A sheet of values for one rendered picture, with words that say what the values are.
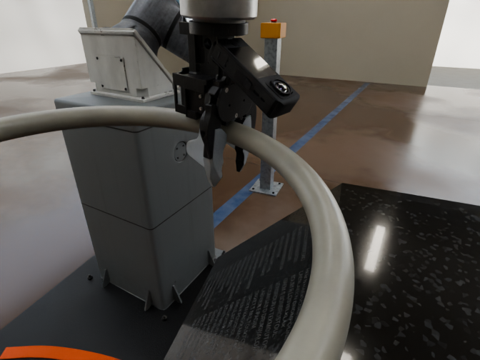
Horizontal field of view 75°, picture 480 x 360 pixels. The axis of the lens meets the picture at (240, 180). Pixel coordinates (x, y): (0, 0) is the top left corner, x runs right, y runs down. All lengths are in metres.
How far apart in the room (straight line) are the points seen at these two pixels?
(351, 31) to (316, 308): 6.75
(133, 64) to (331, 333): 1.03
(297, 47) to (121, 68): 6.20
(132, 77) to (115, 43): 0.12
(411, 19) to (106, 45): 6.00
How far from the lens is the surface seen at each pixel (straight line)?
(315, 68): 7.10
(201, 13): 0.38
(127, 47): 1.14
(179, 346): 0.56
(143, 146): 1.05
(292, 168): 0.34
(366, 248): 0.42
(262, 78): 0.37
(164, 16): 1.27
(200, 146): 0.44
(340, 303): 0.21
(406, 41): 6.77
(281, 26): 1.96
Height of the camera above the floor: 1.10
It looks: 27 degrees down
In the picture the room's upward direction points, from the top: straight up
